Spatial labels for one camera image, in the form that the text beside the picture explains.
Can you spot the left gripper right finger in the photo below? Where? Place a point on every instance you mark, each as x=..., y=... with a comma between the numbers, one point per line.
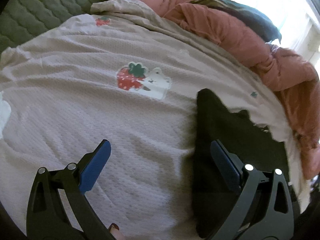
x=263, y=209

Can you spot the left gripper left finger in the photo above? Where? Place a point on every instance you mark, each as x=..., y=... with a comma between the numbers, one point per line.
x=46, y=216

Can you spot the black sweater with orange cuffs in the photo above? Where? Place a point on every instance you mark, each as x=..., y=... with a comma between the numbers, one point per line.
x=212, y=200

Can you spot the person's left hand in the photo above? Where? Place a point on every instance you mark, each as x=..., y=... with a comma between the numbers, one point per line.
x=115, y=232

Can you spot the pink puffy duvet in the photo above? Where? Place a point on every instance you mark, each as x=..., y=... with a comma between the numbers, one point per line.
x=294, y=81

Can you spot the pink strawberry print bedsheet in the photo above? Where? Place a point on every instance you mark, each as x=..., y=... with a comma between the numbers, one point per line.
x=129, y=76

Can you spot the dark multicolour striped cloth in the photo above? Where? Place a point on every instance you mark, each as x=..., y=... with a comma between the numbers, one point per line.
x=251, y=17

